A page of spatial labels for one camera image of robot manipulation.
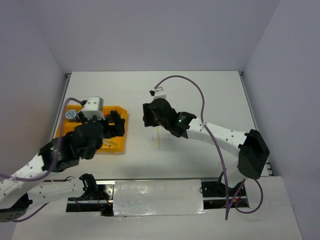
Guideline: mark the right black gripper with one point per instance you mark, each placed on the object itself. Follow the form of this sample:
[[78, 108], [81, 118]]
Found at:
[[146, 112]]

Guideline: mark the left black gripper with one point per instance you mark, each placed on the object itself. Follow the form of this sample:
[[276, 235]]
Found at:
[[118, 129]]

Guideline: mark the yellow thin pen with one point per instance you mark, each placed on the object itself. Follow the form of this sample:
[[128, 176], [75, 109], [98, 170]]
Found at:
[[158, 138]]

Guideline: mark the grey-blue round tin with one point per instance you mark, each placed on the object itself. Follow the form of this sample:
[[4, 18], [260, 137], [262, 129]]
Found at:
[[71, 115]]

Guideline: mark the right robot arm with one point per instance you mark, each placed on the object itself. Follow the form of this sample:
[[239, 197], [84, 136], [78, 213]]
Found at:
[[249, 148]]

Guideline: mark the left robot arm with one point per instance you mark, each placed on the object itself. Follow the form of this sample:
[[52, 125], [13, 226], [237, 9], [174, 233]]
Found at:
[[25, 190]]

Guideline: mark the orange plastic sorting tray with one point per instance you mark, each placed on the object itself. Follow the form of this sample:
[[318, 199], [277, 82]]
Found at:
[[112, 140]]

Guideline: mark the silver foil covered plate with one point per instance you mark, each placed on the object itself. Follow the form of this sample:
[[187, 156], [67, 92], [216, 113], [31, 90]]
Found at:
[[157, 198]]

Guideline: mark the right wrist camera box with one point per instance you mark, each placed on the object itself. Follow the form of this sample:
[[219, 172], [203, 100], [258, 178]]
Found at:
[[158, 93]]

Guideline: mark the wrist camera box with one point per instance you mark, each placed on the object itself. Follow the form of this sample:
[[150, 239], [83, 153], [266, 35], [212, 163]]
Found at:
[[93, 107], [158, 93]]

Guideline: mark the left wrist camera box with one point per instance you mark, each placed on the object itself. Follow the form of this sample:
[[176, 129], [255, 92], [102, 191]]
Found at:
[[93, 107]]

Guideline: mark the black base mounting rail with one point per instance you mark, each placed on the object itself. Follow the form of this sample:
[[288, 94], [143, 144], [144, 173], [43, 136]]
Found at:
[[102, 203]]

